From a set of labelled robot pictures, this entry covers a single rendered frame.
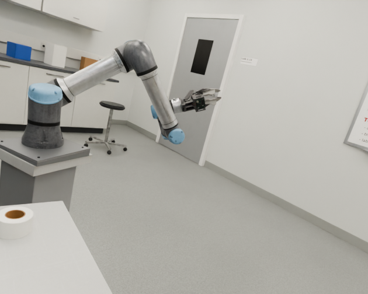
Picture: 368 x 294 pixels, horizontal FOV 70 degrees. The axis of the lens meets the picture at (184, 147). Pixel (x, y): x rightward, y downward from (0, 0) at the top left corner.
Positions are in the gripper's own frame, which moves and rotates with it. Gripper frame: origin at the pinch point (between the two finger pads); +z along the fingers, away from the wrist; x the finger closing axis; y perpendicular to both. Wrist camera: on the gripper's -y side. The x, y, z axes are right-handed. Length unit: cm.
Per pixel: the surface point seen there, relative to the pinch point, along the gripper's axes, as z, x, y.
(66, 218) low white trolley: -59, 9, 74
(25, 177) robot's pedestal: -85, 3, 39
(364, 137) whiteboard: 155, -112, -70
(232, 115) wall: 59, -120, -196
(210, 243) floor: -20, -125, -7
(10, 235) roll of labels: -66, 16, 84
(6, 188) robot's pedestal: -97, -2, 35
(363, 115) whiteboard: 160, -94, -82
